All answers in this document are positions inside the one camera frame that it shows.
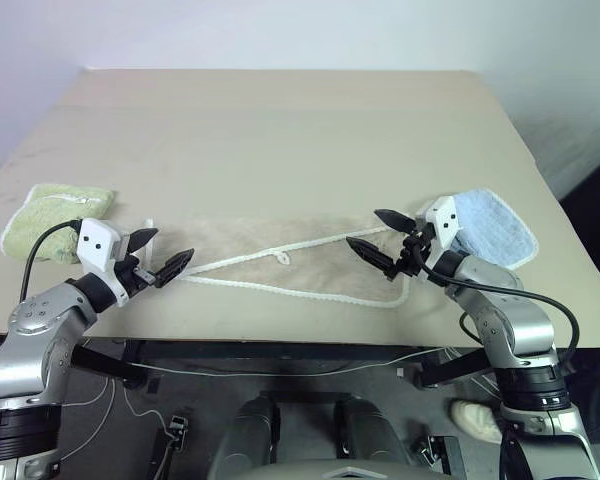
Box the black table frame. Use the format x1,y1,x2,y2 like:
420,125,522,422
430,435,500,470
68,338,497,392

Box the folded green towel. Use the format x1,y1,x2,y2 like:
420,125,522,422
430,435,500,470
0,182,118,266

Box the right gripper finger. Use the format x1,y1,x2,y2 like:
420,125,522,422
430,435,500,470
345,236,397,281
373,208,417,234

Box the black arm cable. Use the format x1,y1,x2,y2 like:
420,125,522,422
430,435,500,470
411,244,581,377
20,219,84,304

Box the thin white cord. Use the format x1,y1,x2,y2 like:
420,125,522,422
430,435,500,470
62,348,449,427

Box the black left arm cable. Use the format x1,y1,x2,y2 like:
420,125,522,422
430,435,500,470
20,219,84,304

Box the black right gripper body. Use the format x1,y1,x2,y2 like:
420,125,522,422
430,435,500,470
392,224,439,281

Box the beige towel with white trim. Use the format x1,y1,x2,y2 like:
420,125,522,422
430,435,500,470
140,211,432,310

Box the folded blue towel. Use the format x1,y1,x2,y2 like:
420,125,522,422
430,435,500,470
449,187,539,272

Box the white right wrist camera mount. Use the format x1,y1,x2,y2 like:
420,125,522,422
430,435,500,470
413,196,464,274

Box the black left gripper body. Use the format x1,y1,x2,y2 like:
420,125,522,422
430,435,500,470
112,234,159,297

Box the grey robot torso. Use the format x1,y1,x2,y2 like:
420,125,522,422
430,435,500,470
247,460,464,480

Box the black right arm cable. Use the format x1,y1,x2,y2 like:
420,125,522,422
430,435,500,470
411,244,581,377

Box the black floor clamp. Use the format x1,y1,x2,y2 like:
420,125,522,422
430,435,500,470
413,433,462,472
151,413,189,472

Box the black cabinet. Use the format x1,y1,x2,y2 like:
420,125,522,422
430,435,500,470
558,148,600,444

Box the white shoe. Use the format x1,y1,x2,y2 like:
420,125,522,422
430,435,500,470
450,398,504,444

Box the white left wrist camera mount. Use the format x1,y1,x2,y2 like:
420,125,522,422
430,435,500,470
75,217,132,308

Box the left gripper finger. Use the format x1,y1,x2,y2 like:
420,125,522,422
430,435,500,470
154,248,196,291
128,227,160,254

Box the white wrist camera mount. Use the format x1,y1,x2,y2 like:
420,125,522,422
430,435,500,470
413,196,464,274
75,217,132,308

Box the dark rounded robot leg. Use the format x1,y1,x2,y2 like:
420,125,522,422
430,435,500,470
207,393,282,480
331,393,412,480

